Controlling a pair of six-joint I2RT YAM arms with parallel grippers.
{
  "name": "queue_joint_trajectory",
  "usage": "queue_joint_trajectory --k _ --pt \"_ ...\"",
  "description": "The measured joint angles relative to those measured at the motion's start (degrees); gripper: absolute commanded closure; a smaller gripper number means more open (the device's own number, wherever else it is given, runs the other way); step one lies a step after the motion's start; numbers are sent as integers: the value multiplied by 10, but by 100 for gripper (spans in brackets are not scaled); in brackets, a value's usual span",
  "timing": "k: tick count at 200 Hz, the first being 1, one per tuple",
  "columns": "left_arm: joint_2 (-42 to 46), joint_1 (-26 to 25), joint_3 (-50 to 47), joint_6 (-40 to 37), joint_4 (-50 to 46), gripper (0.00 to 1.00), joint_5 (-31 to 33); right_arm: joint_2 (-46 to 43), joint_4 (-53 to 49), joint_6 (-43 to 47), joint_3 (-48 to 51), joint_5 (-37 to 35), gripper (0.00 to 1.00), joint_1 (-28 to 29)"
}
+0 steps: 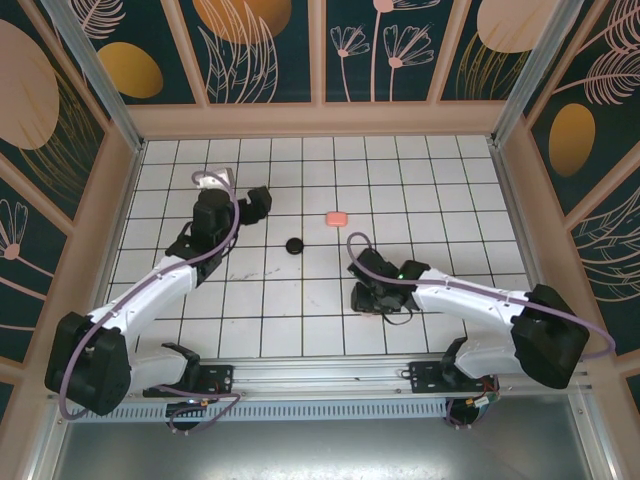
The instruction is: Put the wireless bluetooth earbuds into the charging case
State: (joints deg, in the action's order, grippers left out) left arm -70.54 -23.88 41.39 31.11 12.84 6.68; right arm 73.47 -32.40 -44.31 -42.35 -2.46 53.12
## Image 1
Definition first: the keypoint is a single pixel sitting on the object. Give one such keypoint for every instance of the black round earbud case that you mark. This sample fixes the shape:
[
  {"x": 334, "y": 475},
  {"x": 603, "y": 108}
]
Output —
[{"x": 295, "y": 246}]

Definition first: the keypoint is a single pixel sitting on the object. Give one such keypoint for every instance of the pink rectangular earbud case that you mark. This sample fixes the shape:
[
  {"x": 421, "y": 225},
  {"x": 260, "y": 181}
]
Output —
[{"x": 336, "y": 218}]

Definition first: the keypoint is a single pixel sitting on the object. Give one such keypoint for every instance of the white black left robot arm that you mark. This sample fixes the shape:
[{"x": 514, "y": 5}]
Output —
[{"x": 145, "y": 295}]

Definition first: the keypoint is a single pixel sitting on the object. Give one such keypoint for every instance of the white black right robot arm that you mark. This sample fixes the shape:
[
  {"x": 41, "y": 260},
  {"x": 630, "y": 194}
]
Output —
[{"x": 475, "y": 300}]

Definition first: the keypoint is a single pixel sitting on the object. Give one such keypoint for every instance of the aluminium frame side bar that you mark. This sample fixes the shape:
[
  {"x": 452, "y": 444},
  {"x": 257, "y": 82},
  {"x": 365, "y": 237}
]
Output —
[
  {"x": 119, "y": 225},
  {"x": 521, "y": 225}
]

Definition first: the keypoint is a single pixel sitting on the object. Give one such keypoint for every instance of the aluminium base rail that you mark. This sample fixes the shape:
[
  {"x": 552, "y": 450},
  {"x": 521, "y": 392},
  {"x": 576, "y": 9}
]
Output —
[{"x": 320, "y": 375}]

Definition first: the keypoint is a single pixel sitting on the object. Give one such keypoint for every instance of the aluminium frame post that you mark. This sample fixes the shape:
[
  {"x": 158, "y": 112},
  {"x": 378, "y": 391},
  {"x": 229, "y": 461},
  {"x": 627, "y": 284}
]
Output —
[
  {"x": 531, "y": 75},
  {"x": 100, "y": 75}
]

